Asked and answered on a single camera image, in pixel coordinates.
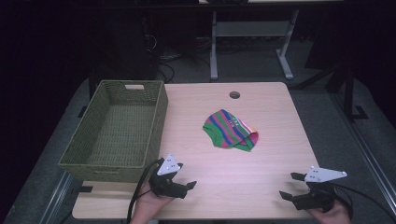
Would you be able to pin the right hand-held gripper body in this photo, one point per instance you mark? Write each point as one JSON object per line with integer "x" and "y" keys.
{"x": 314, "y": 199}

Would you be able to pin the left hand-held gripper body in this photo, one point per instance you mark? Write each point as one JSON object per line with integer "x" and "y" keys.
{"x": 165, "y": 183}

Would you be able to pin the striped knit pet sweater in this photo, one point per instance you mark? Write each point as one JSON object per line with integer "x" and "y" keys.
{"x": 229, "y": 130}

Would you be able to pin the person's right hand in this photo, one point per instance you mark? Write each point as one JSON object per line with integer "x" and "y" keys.
{"x": 333, "y": 216}

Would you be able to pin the person's left hand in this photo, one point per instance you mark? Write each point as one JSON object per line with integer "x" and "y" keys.
{"x": 149, "y": 205}

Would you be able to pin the green woven basket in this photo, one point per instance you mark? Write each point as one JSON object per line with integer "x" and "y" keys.
{"x": 124, "y": 124}

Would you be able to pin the black metal stand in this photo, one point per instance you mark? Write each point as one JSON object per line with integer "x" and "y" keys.
{"x": 350, "y": 93}

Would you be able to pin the aluminium floor rail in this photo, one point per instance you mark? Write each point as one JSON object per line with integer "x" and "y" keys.
{"x": 364, "y": 146}
{"x": 56, "y": 199}

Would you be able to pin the grey metal desk frame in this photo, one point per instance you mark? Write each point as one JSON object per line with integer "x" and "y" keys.
{"x": 252, "y": 29}

